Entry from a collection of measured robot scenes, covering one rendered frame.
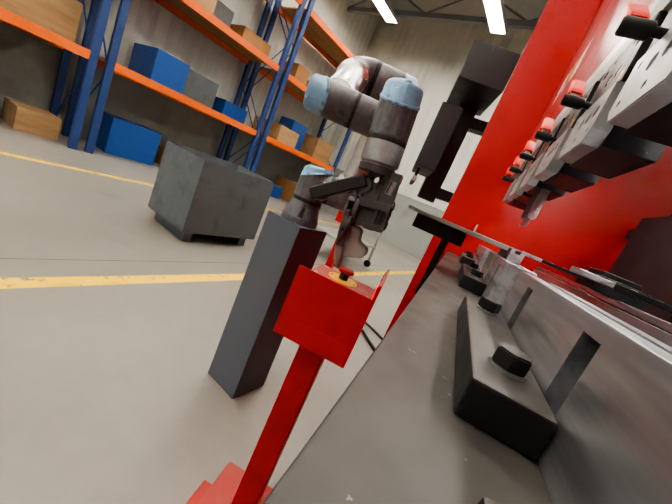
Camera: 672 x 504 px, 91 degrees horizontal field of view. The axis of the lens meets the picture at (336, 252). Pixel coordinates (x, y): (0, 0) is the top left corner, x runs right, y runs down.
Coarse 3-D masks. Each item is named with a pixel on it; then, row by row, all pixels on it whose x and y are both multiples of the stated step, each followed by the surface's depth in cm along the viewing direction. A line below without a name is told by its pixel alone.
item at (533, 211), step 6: (534, 192) 88; (540, 192) 80; (546, 192) 80; (534, 198) 83; (540, 198) 80; (546, 198) 80; (528, 204) 88; (534, 204) 81; (540, 204) 80; (528, 210) 83; (534, 210) 81; (522, 216) 88; (528, 216) 81; (534, 216) 81; (522, 222) 89; (528, 222) 81
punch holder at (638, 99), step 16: (656, 48) 33; (640, 64) 36; (656, 64) 30; (640, 80) 33; (656, 80) 28; (624, 96) 35; (640, 96) 30; (656, 96) 29; (624, 112) 34; (640, 112) 32; (656, 112) 31; (640, 128) 35; (656, 128) 34
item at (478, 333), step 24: (480, 312) 41; (456, 336) 38; (480, 336) 31; (504, 336) 35; (456, 360) 30; (480, 360) 25; (456, 384) 25; (480, 384) 21; (504, 384) 22; (528, 384) 24; (456, 408) 22; (480, 408) 21; (504, 408) 21; (528, 408) 20; (504, 432) 21; (528, 432) 20; (552, 432) 20; (528, 456) 20
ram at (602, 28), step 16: (608, 0) 117; (624, 0) 77; (640, 0) 57; (608, 16) 92; (592, 32) 116; (608, 32) 76; (592, 48) 92; (608, 48) 65; (624, 48) 50; (576, 64) 115; (592, 64) 76; (608, 64) 57; (592, 80) 65; (560, 96) 115; (544, 112) 154; (560, 112) 91; (512, 176) 158
